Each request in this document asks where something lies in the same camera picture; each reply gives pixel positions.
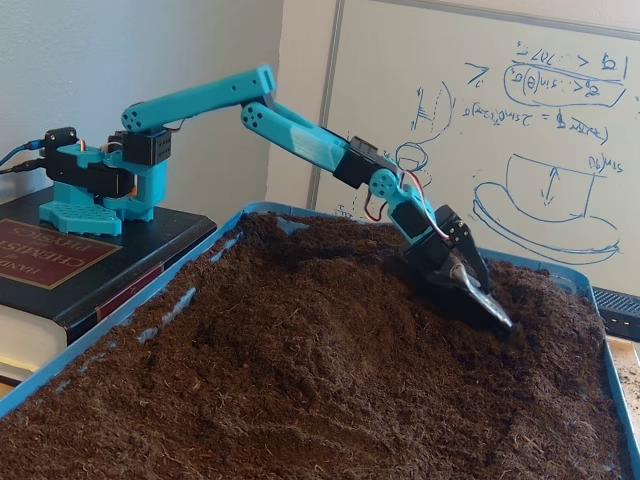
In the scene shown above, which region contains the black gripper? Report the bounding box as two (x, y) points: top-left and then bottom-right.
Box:
(402, 203), (516, 334)

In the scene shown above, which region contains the brown soil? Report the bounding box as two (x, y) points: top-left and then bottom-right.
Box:
(0, 209), (629, 480)

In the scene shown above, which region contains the black perforated box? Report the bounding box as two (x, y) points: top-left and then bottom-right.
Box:
(591, 286), (640, 344)

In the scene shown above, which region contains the whiteboard with blue sketches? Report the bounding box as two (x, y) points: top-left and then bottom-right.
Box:
(307, 0), (640, 296)

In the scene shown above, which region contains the blue plastic tray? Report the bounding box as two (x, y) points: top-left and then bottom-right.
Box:
(0, 200), (640, 480)

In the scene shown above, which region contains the black chemistry physics handbook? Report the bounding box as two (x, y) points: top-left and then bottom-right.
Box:
(0, 187), (217, 374)

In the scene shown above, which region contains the black cable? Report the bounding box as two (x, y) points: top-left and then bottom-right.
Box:
(0, 160), (49, 175)

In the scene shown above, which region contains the blue cable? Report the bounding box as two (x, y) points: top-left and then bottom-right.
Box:
(0, 141), (46, 169)

